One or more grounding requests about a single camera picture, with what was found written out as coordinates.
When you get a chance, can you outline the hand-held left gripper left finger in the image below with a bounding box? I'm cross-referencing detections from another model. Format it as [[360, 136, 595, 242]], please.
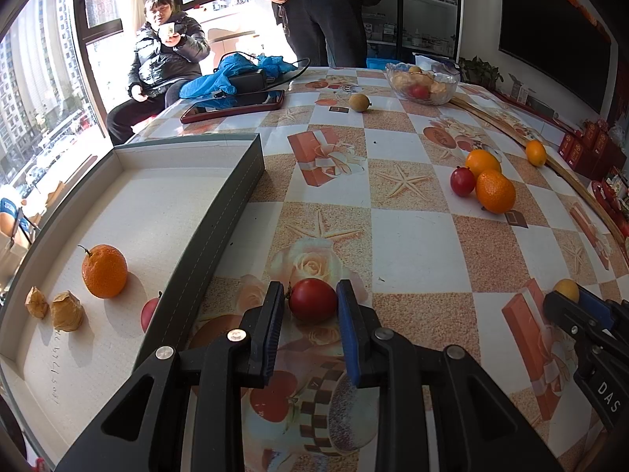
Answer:
[[56, 280, 287, 472]]

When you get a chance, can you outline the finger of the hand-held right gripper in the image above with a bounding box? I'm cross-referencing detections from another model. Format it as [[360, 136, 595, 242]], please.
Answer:
[[543, 290, 611, 355], [579, 286, 629, 341]]

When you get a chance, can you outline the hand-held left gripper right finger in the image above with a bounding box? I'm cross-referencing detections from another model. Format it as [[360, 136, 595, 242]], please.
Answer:
[[335, 279, 562, 472]]

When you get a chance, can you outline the small yellow fruit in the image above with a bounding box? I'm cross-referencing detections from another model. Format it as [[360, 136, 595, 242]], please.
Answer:
[[554, 278, 581, 302]]

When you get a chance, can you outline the grey shallow box tray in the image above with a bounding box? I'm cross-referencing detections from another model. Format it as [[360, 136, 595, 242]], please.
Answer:
[[0, 133, 266, 463]]

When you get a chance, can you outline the orange mandarin with stem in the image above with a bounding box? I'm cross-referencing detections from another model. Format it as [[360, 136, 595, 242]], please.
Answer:
[[79, 244, 129, 300]]

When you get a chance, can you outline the dry husk physalis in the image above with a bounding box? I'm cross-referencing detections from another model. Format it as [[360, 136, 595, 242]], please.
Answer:
[[50, 291, 85, 333], [24, 285, 50, 320]]

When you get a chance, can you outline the clear glass fruit bowl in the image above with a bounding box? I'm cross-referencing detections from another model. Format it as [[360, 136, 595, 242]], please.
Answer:
[[384, 62, 461, 106]]

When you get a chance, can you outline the pile of snack packets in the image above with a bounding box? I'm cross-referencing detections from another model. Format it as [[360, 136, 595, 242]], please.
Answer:
[[607, 164, 629, 208]]

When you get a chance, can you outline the long wooden board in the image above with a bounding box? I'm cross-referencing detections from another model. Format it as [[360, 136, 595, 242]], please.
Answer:
[[449, 94, 629, 247]]

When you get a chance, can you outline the red-edged tablet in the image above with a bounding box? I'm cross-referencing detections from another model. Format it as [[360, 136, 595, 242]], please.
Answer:
[[180, 89, 286, 125]]

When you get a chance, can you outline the black pouch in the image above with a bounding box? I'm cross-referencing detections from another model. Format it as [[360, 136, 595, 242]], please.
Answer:
[[227, 69, 269, 94]]

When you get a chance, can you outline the green potted plant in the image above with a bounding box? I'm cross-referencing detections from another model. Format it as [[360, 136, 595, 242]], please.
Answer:
[[457, 55, 505, 90]]

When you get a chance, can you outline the blue jacket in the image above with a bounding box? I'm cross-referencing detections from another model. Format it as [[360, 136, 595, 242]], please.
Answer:
[[178, 53, 300, 112]]

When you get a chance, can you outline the white printed sack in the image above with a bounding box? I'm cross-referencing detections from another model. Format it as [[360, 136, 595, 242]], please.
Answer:
[[413, 52, 461, 77]]

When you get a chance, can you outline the red garland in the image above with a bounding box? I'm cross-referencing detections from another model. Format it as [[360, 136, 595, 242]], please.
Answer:
[[511, 0, 616, 46]]

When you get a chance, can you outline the glass door display cabinet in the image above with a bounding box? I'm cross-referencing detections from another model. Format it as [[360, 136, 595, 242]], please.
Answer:
[[361, 0, 463, 68]]

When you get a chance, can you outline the black cable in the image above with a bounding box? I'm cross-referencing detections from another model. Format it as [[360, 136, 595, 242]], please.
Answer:
[[211, 52, 312, 92]]

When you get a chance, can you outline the black wall television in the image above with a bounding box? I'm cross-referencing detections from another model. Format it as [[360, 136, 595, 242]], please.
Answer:
[[498, 0, 618, 115]]

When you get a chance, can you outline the black window frame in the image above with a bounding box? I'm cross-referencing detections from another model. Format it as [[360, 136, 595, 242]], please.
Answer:
[[46, 0, 256, 141]]

